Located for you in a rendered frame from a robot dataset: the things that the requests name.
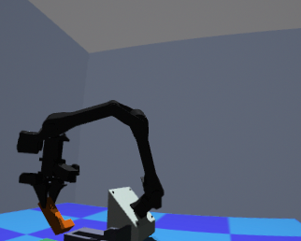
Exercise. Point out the orange l-shaped part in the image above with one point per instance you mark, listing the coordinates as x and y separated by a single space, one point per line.
55 219

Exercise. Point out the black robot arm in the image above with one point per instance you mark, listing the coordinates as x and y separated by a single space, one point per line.
53 132

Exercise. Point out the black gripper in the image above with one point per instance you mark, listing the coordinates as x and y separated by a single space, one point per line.
40 181

